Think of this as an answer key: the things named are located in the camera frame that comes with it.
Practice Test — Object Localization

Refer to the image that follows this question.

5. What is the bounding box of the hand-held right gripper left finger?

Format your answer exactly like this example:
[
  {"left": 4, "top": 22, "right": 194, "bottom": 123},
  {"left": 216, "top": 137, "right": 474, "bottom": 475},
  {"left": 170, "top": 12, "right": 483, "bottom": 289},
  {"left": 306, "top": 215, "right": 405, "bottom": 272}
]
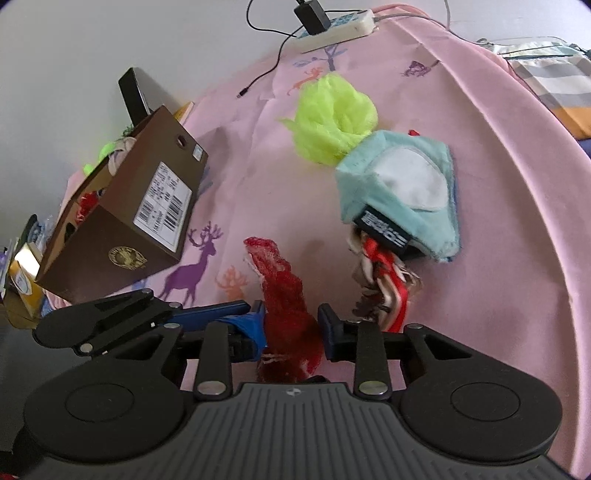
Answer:
[{"left": 113, "top": 300, "right": 269, "bottom": 401}]

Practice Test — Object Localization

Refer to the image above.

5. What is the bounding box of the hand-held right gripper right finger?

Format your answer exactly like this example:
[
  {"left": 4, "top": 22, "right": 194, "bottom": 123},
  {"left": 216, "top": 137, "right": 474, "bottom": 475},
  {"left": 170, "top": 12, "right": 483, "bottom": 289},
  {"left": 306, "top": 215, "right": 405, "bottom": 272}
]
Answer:
[{"left": 318, "top": 303, "right": 472, "bottom": 397}]

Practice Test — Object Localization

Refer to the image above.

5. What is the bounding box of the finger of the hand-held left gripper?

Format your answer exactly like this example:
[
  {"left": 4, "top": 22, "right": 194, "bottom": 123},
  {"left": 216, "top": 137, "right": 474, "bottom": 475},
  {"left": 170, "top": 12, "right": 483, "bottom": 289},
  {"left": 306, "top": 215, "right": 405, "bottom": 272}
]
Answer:
[{"left": 74, "top": 288, "right": 251, "bottom": 355}]

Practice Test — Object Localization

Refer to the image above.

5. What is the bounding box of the red mesh cloth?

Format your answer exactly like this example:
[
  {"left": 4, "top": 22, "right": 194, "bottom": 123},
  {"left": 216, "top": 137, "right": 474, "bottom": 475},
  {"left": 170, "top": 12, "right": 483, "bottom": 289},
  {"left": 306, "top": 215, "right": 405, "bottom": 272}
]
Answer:
[{"left": 243, "top": 237, "right": 324, "bottom": 384}]

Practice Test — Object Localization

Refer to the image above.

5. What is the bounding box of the brown cardboard box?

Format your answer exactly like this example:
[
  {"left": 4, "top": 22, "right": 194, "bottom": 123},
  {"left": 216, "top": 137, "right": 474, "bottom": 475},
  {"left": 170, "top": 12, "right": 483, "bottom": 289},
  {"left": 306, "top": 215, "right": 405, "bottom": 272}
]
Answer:
[{"left": 34, "top": 105, "right": 209, "bottom": 303}]

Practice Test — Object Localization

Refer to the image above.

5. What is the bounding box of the yellow packet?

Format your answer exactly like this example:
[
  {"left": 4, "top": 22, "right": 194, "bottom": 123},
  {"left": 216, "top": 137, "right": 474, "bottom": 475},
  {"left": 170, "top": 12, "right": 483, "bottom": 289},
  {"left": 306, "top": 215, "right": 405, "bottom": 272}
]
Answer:
[{"left": 7, "top": 244, "right": 47, "bottom": 319}]

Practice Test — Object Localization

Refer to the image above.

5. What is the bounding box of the red mesh pouf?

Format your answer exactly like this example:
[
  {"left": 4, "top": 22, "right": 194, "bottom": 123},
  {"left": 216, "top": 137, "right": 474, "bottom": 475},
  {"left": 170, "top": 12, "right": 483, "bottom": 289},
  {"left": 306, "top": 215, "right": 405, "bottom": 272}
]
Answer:
[{"left": 75, "top": 191, "right": 101, "bottom": 224}]

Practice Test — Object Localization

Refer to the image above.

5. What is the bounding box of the light blue plush toy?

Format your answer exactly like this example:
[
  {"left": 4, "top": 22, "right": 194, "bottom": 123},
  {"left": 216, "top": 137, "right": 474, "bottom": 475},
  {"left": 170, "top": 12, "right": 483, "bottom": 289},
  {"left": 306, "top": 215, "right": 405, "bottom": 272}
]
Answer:
[{"left": 335, "top": 130, "right": 462, "bottom": 265}]

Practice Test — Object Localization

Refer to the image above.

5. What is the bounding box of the pink printed bedsheet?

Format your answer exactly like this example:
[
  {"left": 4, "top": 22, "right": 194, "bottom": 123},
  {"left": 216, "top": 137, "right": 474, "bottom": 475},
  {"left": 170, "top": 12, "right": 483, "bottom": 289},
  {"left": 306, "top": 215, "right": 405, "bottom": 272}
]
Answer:
[{"left": 46, "top": 4, "right": 591, "bottom": 472}]

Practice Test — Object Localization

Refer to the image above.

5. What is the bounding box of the black phone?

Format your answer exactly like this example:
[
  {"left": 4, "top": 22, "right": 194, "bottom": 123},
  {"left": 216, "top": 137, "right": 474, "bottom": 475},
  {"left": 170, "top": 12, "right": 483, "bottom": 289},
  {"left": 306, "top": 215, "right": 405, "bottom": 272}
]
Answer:
[{"left": 118, "top": 67, "right": 178, "bottom": 127}]

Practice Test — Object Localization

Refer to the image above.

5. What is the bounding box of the white power strip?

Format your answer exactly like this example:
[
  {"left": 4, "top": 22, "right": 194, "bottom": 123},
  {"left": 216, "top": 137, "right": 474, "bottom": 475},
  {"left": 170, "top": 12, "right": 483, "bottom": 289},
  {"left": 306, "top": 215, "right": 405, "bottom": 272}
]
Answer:
[{"left": 290, "top": 9, "right": 376, "bottom": 52}]

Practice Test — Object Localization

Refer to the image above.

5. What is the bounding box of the black charger adapter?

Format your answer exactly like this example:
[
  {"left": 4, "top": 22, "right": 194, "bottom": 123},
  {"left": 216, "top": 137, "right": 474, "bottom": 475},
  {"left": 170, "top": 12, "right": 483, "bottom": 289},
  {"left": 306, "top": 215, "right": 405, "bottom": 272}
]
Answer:
[{"left": 294, "top": 0, "right": 331, "bottom": 35}]

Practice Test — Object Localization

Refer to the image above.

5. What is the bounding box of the clear bag of striped bedding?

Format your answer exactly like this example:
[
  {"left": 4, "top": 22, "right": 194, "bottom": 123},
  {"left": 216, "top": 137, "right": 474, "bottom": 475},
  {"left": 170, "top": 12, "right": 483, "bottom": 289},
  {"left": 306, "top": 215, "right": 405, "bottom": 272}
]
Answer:
[{"left": 478, "top": 36, "right": 591, "bottom": 139}]

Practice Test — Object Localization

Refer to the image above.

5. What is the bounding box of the red white rope toy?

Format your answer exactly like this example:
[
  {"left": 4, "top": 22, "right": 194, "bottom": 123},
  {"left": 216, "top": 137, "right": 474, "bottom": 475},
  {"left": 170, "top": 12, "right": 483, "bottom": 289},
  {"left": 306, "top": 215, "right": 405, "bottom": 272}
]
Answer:
[{"left": 347, "top": 228, "right": 424, "bottom": 334}]

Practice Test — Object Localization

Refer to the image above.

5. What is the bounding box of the black charger cable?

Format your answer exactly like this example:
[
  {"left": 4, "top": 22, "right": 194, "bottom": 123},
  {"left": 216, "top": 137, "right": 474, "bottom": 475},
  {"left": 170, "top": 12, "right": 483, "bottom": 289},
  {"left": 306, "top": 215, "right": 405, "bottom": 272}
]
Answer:
[{"left": 237, "top": 0, "right": 305, "bottom": 99}]

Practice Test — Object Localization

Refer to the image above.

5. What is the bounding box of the grey power cable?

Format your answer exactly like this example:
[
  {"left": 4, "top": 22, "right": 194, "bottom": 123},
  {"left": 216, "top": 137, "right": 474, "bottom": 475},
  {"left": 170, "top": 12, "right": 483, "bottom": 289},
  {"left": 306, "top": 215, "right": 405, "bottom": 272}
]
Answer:
[{"left": 375, "top": 0, "right": 467, "bottom": 40}]

